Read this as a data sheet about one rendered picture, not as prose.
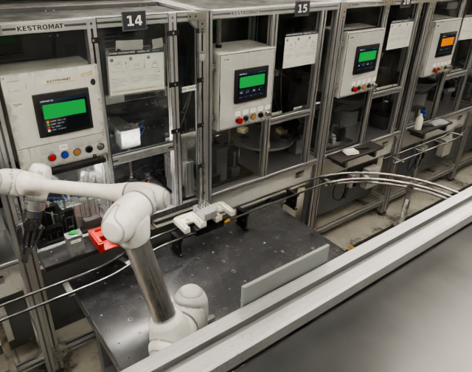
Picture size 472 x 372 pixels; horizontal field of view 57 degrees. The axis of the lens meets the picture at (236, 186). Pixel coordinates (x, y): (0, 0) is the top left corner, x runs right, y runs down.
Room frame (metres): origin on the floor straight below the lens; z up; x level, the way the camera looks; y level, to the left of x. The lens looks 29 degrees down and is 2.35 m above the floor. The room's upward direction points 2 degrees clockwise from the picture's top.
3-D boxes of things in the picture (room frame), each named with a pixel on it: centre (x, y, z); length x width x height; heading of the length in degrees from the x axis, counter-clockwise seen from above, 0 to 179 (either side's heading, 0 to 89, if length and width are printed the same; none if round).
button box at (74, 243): (1.81, 0.82, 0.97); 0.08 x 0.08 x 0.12; 38
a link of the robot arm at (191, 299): (1.50, 0.19, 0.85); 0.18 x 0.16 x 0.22; 162
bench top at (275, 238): (1.90, 0.00, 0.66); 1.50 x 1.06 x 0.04; 128
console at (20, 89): (2.01, 0.90, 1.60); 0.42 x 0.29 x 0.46; 128
